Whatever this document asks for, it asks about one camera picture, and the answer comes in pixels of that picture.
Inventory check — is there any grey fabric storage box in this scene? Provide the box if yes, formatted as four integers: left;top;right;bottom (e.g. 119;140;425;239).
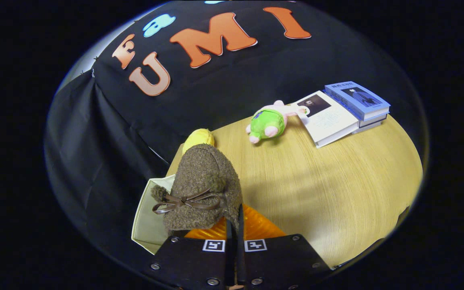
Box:
130;174;176;255

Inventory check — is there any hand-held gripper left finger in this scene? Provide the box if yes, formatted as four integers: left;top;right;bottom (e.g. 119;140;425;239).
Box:
139;219;234;290

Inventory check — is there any white book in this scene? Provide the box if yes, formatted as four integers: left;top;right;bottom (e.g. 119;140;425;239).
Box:
290;90;360;149

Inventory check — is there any blue book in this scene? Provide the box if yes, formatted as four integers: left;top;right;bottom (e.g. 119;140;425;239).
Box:
324;81;391;121

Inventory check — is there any yellow plush bread toy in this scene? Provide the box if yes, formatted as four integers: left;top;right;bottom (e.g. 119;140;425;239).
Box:
182;128;215;155

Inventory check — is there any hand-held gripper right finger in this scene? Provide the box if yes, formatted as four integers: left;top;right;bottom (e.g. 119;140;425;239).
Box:
237;203;332;290

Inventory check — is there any green and pink plush toy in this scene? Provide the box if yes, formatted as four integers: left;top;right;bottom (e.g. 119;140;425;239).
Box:
245;100;310;144

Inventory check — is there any brown fuzzy shoe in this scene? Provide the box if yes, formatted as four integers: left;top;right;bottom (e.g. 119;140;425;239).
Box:
150;144;244;238

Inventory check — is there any pale grey book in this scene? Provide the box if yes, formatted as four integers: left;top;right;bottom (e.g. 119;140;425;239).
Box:
352;114;389;135

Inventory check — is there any black backdrop cloth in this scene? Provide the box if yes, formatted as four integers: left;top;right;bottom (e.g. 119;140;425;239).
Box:
45;0;430;274

